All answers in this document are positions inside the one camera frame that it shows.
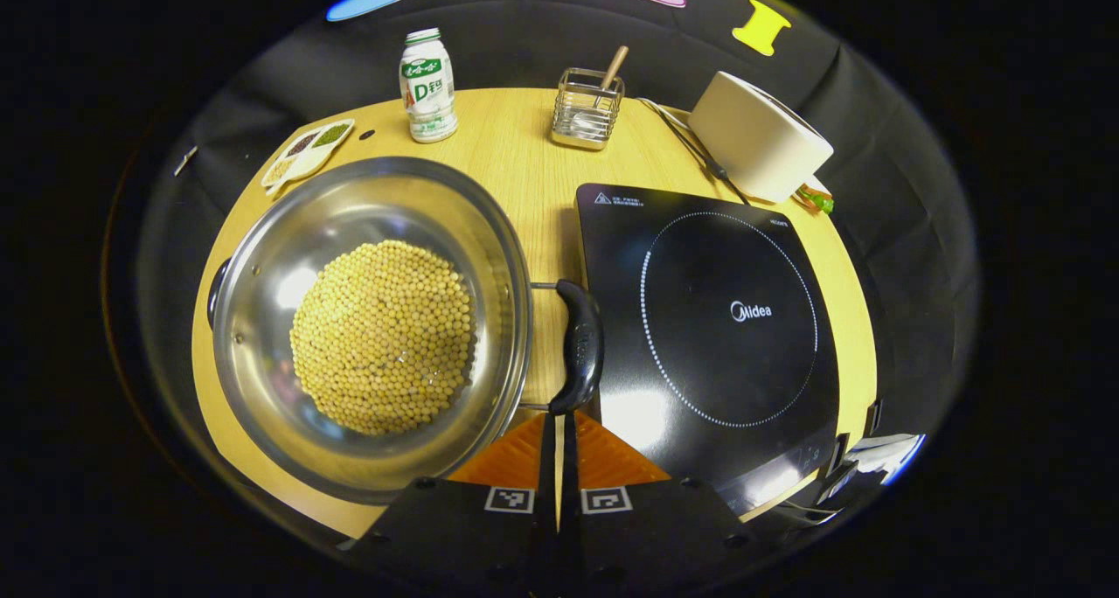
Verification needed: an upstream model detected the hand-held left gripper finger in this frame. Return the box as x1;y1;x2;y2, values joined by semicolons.
345;412;560;598
561;410;770;598

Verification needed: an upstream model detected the pile of yellow soybeans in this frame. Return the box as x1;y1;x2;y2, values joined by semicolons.
290;240;475;435

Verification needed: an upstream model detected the black induction cooktop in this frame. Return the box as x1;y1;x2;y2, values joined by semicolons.
574;183;842;516

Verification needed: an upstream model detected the stainless steel pot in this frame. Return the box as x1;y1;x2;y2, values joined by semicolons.
205;156;606;505

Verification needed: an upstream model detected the lettuce sandwich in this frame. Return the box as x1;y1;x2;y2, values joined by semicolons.
794;178;836;216

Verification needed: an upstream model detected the white toaster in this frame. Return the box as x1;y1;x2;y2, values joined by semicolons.
688;71;834;204

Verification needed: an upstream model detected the white green-label drink bottle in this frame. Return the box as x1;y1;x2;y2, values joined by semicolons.
400;28;459;144

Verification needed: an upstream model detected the white divided bean dish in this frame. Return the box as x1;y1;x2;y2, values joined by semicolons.
261;119;356;198

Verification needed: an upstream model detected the metal wire utensil basket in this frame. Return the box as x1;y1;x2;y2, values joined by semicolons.
551;67;625;151

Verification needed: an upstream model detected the black toaster power cable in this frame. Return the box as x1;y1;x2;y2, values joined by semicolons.
636;97;753;205

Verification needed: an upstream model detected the wooden-handled metal spoon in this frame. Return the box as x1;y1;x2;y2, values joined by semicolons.
573;45;630;140

